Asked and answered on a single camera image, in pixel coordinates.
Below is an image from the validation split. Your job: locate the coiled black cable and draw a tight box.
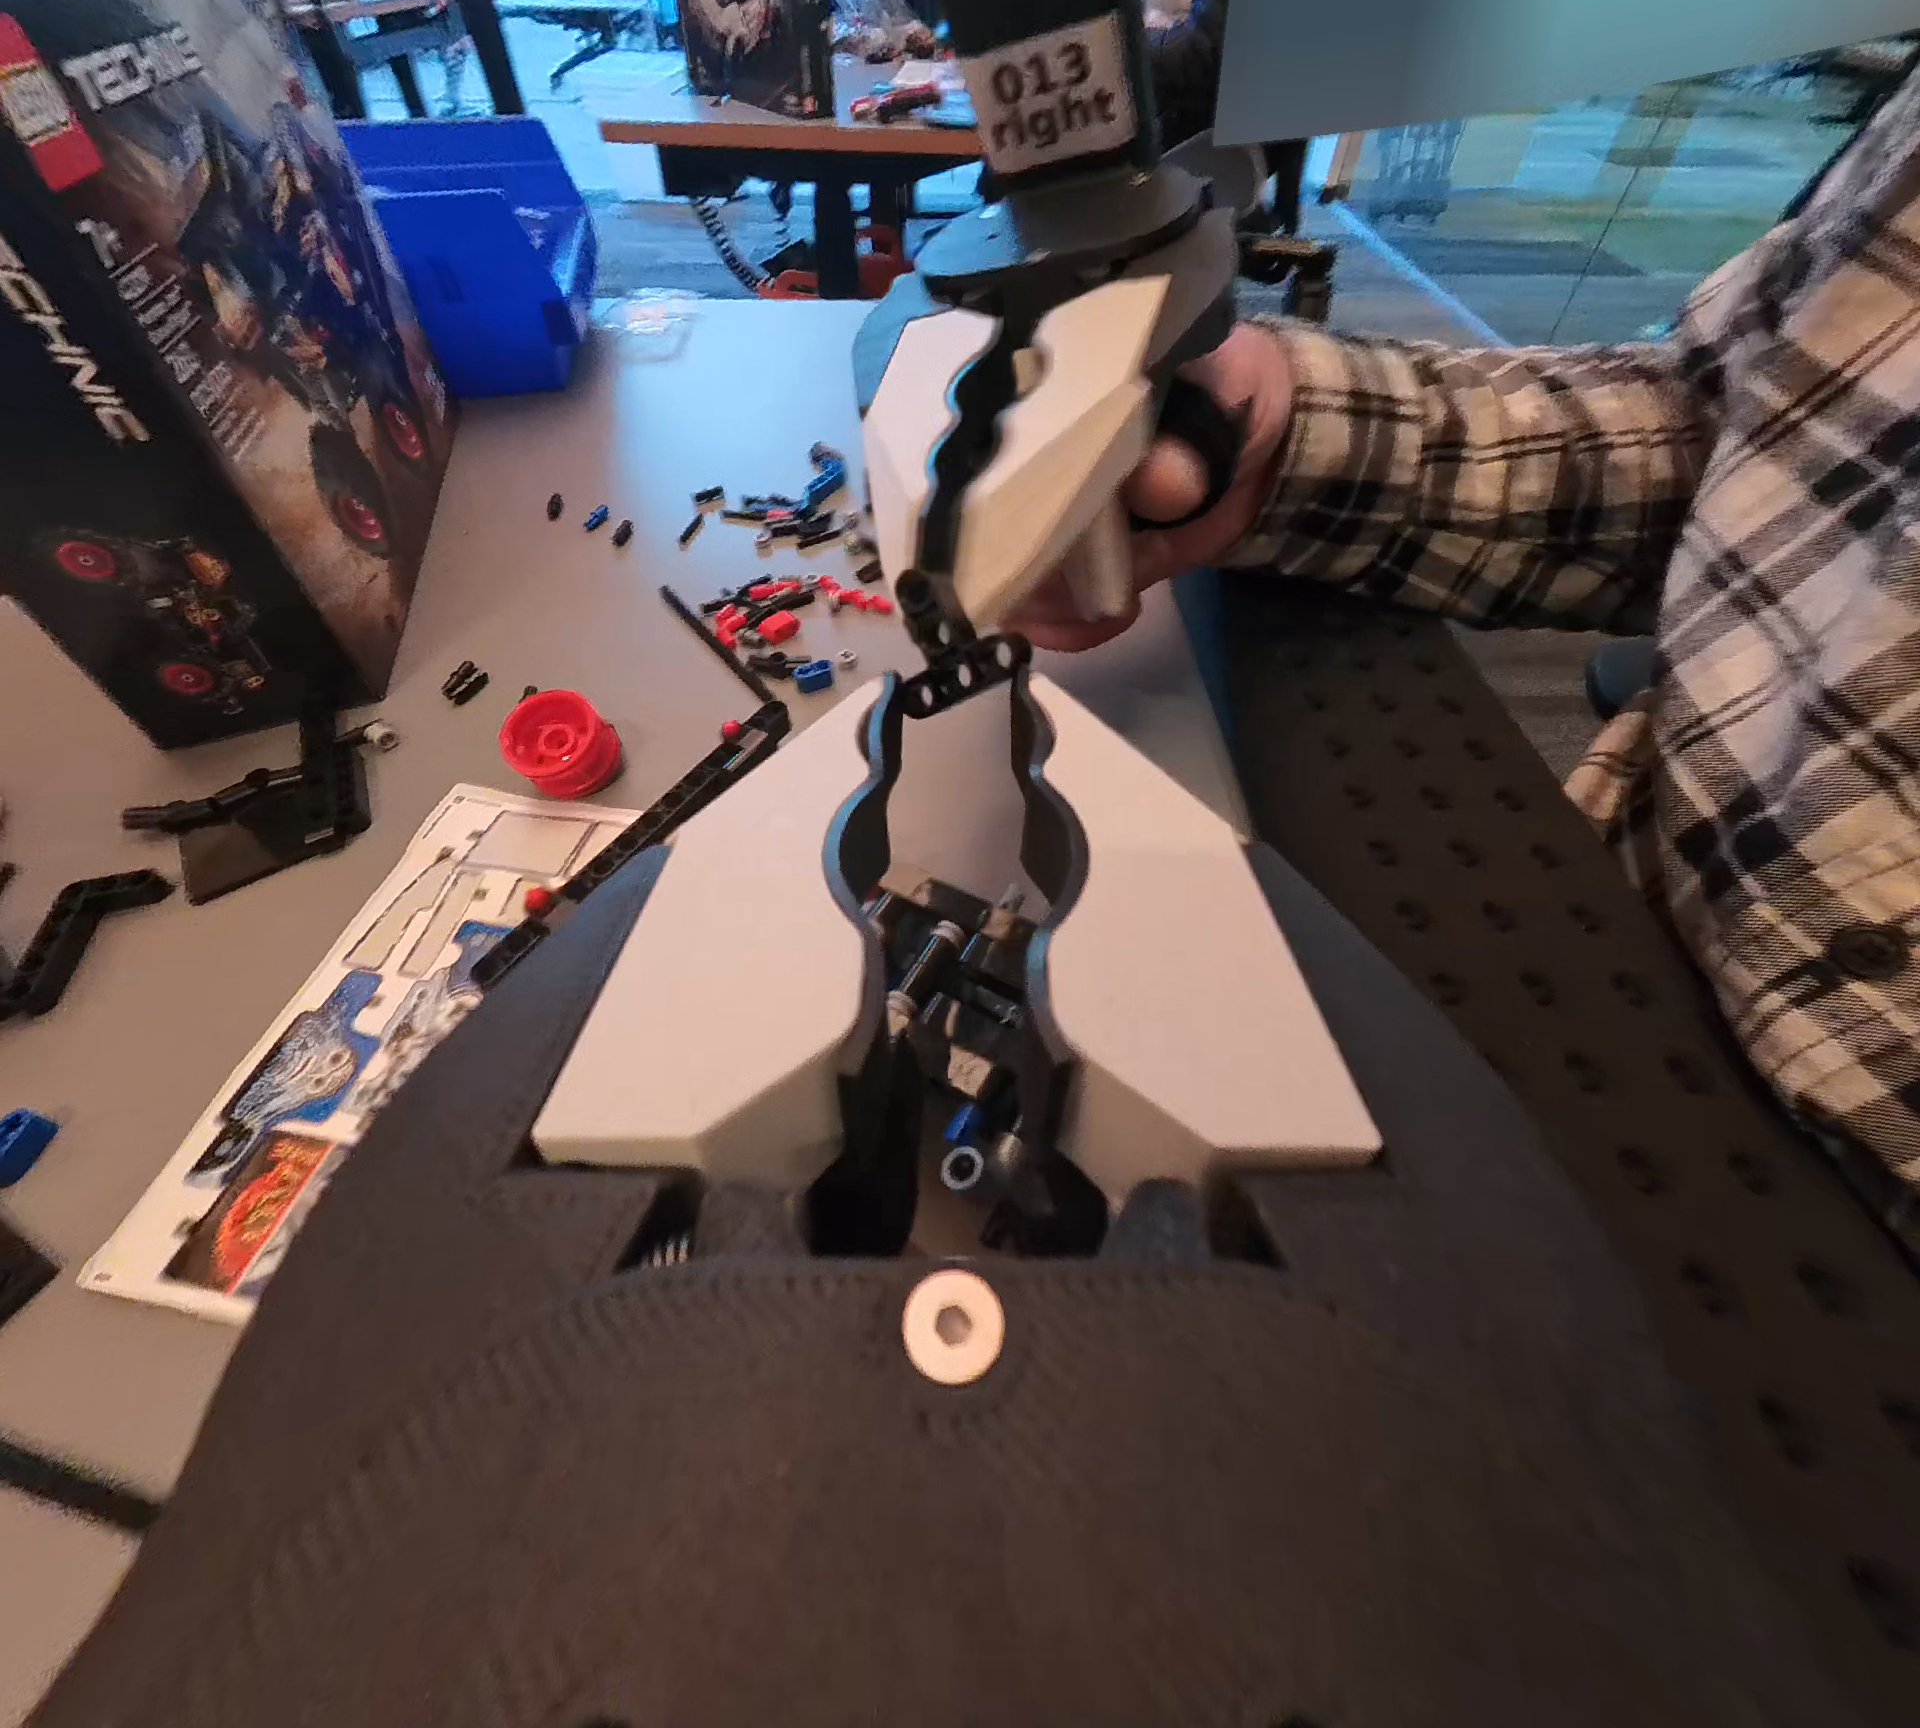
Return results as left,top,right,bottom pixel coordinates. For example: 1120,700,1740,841
702,189,771,292

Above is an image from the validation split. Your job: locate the small black angled beam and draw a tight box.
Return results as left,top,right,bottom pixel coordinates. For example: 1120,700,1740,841
898,568,1034,720

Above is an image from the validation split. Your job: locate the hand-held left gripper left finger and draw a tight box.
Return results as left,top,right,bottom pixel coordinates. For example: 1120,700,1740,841
532,673,923,1255

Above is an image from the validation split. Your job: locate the blue storage bin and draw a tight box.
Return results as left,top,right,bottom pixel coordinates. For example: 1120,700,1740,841
339,115,601,398

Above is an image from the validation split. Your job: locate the red toy wheel rim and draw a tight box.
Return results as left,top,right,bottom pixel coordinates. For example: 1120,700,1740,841
498,689,624,801

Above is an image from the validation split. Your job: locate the dark cardboard toy box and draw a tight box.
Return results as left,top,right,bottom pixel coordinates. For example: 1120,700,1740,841
663,0,836,120

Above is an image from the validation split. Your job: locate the pile of small brick pieces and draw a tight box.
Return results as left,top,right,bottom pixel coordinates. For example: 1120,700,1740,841
544,442,903,698

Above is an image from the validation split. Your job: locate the toy truck set box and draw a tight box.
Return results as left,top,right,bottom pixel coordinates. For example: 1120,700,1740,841
0,0,459,753

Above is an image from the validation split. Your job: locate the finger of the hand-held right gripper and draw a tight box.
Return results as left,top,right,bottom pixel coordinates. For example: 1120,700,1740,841
954,269,1176,634
859,308,1023,604

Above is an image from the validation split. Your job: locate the person's plaid shirt torso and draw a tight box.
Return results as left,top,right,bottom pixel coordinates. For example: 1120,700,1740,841
1562,33,1920,1252

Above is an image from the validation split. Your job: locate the grey desk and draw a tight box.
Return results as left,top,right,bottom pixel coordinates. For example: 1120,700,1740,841
0,291,1260,1557

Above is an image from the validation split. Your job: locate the toy brick truck chassis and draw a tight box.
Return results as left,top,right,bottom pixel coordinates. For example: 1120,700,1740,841
473,700,1082,1204

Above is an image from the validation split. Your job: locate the person's right hand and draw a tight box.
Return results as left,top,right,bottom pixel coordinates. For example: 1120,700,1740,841
1033,320,1300,655

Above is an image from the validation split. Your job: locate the wooden table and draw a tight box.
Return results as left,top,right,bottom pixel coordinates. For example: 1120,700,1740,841
601,48,993,305

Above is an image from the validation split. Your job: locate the black angled brick beam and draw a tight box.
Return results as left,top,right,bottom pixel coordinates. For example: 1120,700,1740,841
0,864,180,1021

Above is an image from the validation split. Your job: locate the long black axle rod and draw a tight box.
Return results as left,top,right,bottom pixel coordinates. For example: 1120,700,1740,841
660,582,775,711

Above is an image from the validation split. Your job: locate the person's right forearm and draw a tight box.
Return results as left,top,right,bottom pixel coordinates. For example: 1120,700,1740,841
1221,257,1771,642

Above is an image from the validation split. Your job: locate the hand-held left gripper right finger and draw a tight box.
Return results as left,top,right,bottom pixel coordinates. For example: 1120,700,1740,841
1009,667,1384,1254

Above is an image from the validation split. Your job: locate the black brick panel assembly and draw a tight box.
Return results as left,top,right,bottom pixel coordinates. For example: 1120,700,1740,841
121,694,400,903

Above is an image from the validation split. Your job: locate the black perforated brick plate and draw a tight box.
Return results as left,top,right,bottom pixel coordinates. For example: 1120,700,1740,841
0,1218,62,1328

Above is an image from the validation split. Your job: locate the colourful sticker sheet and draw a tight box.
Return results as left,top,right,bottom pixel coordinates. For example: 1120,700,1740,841
82,783,648,1325

